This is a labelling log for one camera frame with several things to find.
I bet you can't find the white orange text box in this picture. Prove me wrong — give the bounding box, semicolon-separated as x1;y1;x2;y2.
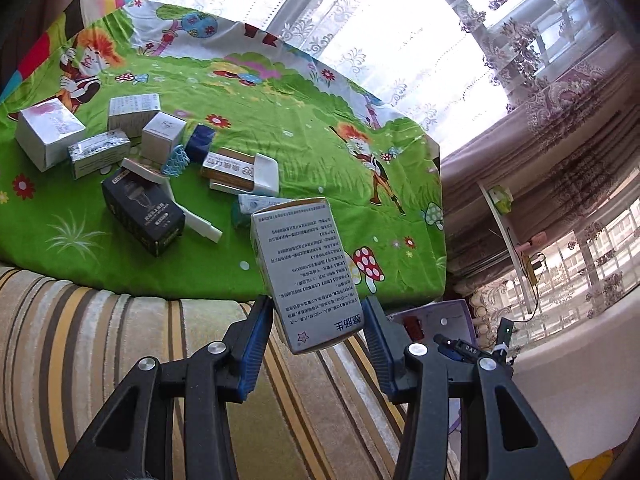
250;198;364;354

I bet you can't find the brown white dental box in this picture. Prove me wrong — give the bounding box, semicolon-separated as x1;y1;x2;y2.
201;148;280;196

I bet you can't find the silver patterned medicine box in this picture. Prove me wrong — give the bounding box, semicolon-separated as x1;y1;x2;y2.
67;129;131;180

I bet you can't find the red toy car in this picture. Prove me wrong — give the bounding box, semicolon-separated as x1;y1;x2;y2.
402;315;425;342

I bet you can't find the green white medicine box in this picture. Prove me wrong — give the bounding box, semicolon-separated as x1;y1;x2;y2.
231;194;290;229

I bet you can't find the purple storage box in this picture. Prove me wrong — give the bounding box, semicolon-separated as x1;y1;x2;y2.
387;298;478;436

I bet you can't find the yellow cloth on floor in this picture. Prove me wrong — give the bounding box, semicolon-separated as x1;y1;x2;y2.
570;450;614;480

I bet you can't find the striped beige sofa cushion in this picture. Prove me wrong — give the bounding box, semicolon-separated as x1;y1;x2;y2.
1;266;407;479

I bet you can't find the black razor box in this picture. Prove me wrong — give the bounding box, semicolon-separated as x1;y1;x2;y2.
101;168;186;257

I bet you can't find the blue lattice toy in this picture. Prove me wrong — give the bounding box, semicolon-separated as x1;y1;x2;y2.
160;144;190;178

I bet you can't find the green cartoon mushroom cloth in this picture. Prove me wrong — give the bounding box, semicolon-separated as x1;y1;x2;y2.
1;0;447;304

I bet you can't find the dark blue small box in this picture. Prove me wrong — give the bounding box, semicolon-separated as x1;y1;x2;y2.
184;125;215;164

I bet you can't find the white made-in-china box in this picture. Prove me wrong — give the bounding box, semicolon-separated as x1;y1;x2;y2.
141;112;186;165

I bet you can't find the large silver pink box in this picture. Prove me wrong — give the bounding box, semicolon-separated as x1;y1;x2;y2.
15;98;86;172

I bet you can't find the white text medicine box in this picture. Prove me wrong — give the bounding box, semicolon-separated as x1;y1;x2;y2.
107;93;160;139

